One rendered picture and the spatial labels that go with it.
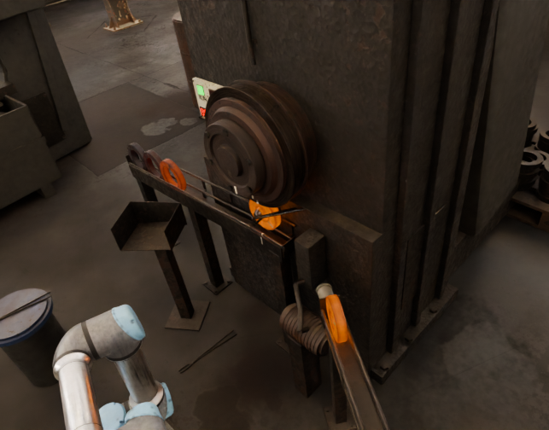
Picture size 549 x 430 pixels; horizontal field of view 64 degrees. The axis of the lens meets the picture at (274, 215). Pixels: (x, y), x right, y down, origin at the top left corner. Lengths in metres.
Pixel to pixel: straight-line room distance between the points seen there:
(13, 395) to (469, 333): 2.28
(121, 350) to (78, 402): 0.24
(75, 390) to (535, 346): 1.99
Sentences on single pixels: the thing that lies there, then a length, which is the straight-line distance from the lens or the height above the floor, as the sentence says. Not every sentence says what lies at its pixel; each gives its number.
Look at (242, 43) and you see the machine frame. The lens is 1.64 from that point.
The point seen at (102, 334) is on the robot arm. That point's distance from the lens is 1.36.
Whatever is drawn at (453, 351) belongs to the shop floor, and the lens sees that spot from 2.36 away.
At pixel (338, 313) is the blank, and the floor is 0.78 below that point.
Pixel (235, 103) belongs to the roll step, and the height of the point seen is 1.31.
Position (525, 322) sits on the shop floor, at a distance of 2.56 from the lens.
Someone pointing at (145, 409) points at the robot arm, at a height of 0.99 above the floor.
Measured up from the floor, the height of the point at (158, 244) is 0.60.
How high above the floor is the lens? 1.91
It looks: 39 degrees down
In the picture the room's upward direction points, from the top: 9 degrees counter-clockwise
